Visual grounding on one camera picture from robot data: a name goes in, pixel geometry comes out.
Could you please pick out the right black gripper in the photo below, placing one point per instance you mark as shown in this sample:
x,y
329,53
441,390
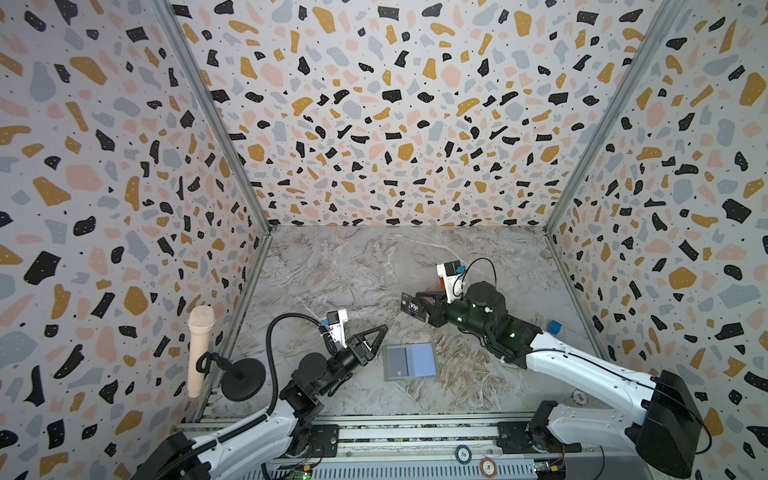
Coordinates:
x,y
439,308

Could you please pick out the black microphone stand base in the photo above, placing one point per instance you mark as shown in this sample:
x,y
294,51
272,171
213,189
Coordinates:
x,y
242,379

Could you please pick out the blue tag on table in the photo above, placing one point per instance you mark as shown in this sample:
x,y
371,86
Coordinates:
x,y
554,327

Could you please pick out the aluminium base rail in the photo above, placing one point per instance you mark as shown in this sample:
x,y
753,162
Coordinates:
x,y
422,447

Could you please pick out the beige microphone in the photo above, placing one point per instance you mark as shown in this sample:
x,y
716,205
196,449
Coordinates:
x,y
201,322

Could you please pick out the round sticker on rail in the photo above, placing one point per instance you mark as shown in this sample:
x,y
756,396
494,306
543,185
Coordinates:
x,y
463,454

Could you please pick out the beige leather card holder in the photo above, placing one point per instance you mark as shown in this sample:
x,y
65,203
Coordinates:
x,y
421,361

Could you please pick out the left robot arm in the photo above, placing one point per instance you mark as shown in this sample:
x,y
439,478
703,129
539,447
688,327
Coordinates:
x,y
281,428

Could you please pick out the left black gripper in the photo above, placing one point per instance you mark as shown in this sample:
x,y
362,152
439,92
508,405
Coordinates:
x,y
351,352

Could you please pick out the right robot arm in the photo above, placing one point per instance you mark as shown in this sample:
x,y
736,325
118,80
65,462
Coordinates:
x,y
651,415

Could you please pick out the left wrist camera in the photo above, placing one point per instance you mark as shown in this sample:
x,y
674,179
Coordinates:
x,y
335,322

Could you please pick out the red round sticker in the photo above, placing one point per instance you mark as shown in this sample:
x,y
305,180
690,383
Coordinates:
x,y
488,468

